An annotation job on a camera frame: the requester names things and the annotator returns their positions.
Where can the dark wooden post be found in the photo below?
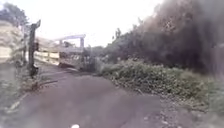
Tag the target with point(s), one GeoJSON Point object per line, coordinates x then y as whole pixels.
{"type": "Point", "coordinates": [32, 50]}

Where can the dark dense trees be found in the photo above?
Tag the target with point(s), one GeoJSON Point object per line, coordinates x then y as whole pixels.
{"type": "Point", "coordinates": [176, 36]}

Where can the green low shrubs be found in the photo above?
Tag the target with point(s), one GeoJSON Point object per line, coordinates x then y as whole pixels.
{"type": "Point", "coordinates": [150, 78]}

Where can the pale wooden gate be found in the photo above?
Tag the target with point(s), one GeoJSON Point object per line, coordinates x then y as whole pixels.
{"type": "Point", "coordinates": [63, 53]}

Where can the tree behind wall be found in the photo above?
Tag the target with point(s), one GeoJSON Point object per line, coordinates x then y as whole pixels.
{"type": "Point", "coordinates": [13, 15]}

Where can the grass verge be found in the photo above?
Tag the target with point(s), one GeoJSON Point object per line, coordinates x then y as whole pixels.
{"type": "Point", "coordinates": [11, 85]}

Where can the robot's own part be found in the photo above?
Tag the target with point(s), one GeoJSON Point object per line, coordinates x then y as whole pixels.
{"type": "Point", "coordinates": [75, 126]}

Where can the pale stone wall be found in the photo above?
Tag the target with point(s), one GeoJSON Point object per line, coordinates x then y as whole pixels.
{"type": "Point", "coordinates": [8, 41]}

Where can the grey asphalt path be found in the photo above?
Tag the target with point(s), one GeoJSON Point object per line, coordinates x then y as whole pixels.
{"type": "Point", "coordinates": [83, 103]}

